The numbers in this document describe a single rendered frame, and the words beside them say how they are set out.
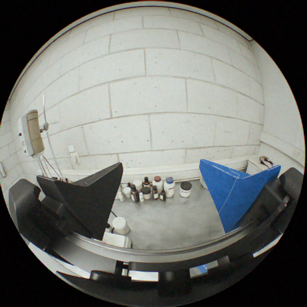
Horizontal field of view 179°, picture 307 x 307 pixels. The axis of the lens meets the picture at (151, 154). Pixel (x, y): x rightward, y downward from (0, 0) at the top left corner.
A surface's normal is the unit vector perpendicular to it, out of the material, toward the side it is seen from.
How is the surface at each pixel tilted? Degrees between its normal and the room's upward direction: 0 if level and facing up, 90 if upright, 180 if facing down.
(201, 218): 0
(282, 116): 90
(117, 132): 90
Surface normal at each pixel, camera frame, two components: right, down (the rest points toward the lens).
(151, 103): 0.04, 0.40
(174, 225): -0.07, -0.92
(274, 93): -1.00, 0.07
